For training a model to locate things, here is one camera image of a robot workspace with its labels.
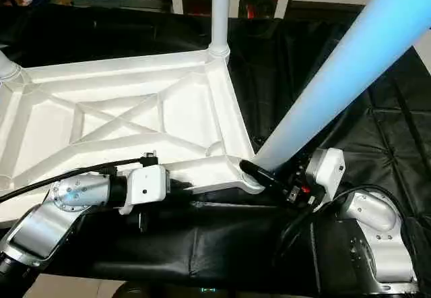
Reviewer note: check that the white plastic table leg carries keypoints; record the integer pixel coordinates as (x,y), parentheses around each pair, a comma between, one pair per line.
(220,11)
(8,69)
(343,75)

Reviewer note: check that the white plastic table top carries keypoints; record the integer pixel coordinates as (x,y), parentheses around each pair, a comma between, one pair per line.
(121,116)

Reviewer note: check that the black mat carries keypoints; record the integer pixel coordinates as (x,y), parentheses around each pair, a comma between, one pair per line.
(236,251)

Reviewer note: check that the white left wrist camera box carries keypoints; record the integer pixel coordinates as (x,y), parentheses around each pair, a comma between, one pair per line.
(147,187)

